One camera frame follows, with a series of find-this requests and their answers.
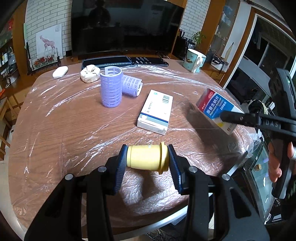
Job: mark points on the white oval case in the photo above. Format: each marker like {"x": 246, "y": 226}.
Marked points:
{"x": 60, "y": 71}

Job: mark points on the white floor appliance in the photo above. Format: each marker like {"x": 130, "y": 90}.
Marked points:
{"x": 12, "y": 134}

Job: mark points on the black coffee machine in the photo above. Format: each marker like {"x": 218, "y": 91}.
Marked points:
{"x": 185, "y": 46}

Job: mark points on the clear plastic sheet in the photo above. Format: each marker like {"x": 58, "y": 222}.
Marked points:
{"x": 69, "y": 129}

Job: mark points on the green potted plant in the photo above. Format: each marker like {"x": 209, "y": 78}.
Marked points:
{"x": 197, "y": 37}

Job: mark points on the giraffe drawing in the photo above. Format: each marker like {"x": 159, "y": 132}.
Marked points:
{"x": 48, "y": 41}

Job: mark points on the round white wrapped bundle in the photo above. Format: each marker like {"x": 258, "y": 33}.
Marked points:
{"x": 90, "y": 74}

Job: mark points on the white storage box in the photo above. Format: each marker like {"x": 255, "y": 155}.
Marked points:
{"x": 217, "y": 66}

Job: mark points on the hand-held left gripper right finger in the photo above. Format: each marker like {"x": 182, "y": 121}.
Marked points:
{"x": 175, "y": 171}

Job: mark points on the red flower picture frame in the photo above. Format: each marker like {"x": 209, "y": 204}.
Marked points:
{"x": 42, "y": 62}

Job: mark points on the wooden side table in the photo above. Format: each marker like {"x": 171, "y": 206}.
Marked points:
{"x": 4, "y": 111}

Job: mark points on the blue butterfly print mug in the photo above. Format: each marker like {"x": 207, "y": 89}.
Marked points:
{"x": 190, "y": 60}

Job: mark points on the yellow plastic bottle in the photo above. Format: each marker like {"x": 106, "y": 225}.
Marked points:
{"x": 143, "y": 157}

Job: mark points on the wooden display shelf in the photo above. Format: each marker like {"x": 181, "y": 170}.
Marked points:
{"x": 7, "y": 60}

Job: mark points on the purple hair roller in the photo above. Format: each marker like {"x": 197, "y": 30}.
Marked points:
{"x": 111, "y": 90}
{"x": 131, "y": 84}

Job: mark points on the person's right hand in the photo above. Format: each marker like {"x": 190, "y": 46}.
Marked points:
{"x": 275, "y": 162}

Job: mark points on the wooden glass door cabinet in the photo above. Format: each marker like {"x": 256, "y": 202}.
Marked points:
{"x": 242, "y": 34}

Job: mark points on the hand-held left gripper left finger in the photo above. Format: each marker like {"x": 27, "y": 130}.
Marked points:
{"x": 120, "y": 171}

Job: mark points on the blue red white medicine box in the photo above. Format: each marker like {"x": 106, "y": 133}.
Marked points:
{"x": 215, "y": 106}

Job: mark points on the black flat screen television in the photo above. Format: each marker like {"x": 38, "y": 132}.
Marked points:
{"x": 127, "y": 27}

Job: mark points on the light green fly swatter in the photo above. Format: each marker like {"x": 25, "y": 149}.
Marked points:
{"x": 25, "y": 34}

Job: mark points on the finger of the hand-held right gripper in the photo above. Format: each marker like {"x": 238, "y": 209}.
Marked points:
{"x": 240, "y": 118}

